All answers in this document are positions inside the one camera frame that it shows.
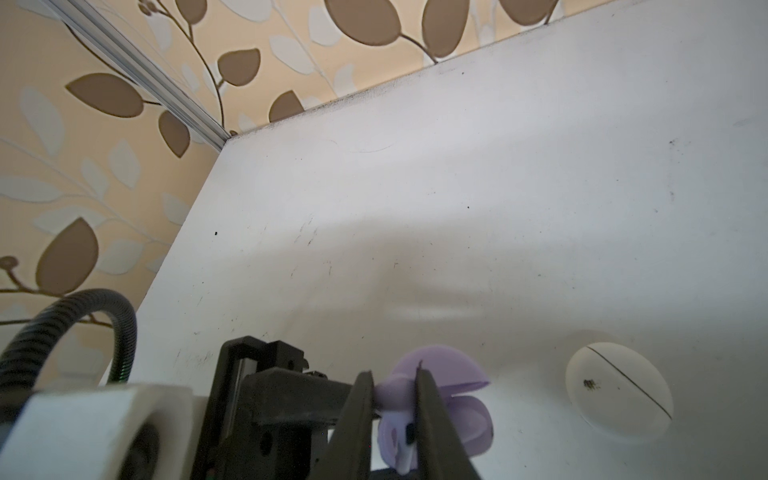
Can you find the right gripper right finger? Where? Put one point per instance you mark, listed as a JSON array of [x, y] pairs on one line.
[[441, 455]]

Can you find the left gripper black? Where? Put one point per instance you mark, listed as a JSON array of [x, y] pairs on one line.
[[266, 416]]

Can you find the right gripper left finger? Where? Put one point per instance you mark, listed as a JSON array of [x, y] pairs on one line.
[[348, 454]]

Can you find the purple earbud charging case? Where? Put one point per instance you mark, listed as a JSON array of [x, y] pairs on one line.
[[457, 376]]

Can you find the white earbud charging case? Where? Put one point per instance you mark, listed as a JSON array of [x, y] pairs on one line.
[[619, 393]]

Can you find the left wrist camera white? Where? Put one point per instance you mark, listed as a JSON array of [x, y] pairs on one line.
[[110, 432]]

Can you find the aluminium frame left post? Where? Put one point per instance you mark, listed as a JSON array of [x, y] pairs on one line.
[[88, 22]]

